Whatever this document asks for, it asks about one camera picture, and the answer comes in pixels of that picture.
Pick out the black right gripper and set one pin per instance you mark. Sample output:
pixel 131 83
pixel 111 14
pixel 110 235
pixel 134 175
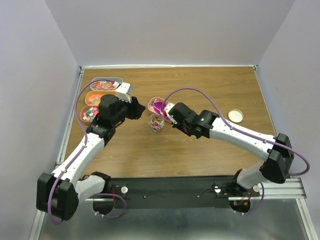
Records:
pixel 178 126

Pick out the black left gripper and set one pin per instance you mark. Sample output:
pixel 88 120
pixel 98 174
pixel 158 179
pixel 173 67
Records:
pixel 136 109

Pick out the pink tray of lollipops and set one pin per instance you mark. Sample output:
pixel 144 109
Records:
pixel 150 108

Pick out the magenta plastic scoop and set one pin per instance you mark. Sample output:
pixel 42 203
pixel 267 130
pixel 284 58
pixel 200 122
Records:
pixel 157 107

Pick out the clear plastic jar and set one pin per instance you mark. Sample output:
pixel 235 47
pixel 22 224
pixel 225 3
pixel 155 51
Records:
pixel 156 123

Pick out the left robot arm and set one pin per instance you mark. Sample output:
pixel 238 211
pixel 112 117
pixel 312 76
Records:
pixel 59 193

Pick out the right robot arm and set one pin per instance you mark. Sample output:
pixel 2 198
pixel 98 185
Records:
pixel 274 152

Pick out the pink tray of wrapped candies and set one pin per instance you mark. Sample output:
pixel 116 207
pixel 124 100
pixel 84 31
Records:
pixel 88 113

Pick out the grey tray of candy sticks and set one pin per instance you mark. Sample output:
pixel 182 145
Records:
pixel 105 83

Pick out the orange tray of gummies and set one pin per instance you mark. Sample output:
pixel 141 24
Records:
pixel 93 97

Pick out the white jar lid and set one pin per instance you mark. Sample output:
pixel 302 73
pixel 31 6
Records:
pixel 235 115

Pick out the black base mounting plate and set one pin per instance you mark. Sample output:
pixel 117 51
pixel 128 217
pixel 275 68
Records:
pixel 170 193

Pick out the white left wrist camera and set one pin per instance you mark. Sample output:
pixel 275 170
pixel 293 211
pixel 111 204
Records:
pixel 123 92

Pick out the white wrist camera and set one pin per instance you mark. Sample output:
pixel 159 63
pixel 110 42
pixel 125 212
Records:
pixel 123 92
pixel 167 110

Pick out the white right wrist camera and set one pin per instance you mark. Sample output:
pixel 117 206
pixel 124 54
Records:
pixel 167 110

